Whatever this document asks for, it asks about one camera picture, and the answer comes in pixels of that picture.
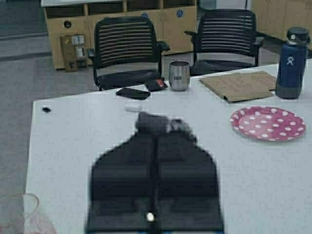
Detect black wallet with red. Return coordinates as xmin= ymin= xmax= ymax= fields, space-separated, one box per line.
xmin=144 ymin=79 xmax=168 ymax=92

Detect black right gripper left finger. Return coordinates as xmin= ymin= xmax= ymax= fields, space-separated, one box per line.
xmin=85 ymin=114 xmax=156 ymax=234

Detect wooden recycling bin cabinet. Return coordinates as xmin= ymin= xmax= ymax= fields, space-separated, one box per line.
xmin=41 ymin=0 xmax=197 ymax=70

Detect left black mesh chair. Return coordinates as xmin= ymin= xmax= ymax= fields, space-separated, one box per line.
xmin=87 ymin=16 xmax=170 ymax=91

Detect black mesh chair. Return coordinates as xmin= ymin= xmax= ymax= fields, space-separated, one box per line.
xmin=87 ymin=16 xmax=170 ymax=91
xmin=184 ymin=9 xmax=264 ymax=76

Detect stacked cardboard boxes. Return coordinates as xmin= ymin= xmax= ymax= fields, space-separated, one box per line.
xmin=60 ymin=34 xmax=88 ymax=72

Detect small black table clip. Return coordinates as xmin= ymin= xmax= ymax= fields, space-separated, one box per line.
xmin=42 ymin=106 xmax=52 ymax=113

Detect grey floral patterned cloth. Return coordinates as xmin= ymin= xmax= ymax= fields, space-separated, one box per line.
xmin=135 ymin=112 xmax=197 ymax=143

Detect pink polka dot plate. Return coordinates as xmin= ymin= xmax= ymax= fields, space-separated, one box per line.
xmin=230 ymin=106 xmax=307 ymax=141

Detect black smartphone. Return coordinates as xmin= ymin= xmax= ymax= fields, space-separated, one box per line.
xmin=116 ymin=88 xmax=150 ymax=100

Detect brown cardboard sheet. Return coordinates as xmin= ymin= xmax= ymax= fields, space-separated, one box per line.
xmin=200 ymin=71 xmax=276 ymax=102

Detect wine glass with red liquid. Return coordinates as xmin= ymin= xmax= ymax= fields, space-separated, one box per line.
xmin=0 ymin=193 xmax=57 ymax=234

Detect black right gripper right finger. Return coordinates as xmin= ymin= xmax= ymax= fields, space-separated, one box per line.
xmin=157 ymin=119 xmax=224 ymax=234

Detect white earbud case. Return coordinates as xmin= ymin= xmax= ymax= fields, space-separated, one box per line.
xmin=125 ymin=102 xmax=141 ymax=113

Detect steel tumbler cup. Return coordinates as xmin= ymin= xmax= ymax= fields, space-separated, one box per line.
xmin=169 ymin=60 xmax=190 ymax=92

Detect navy blue water bottle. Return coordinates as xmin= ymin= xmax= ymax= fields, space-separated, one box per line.
xmin=275 ymin=27 xmax=311 ymax=99

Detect right black mesh chair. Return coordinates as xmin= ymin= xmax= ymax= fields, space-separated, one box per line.
xmin=184 ymin=9 xmax=264 ymax=76

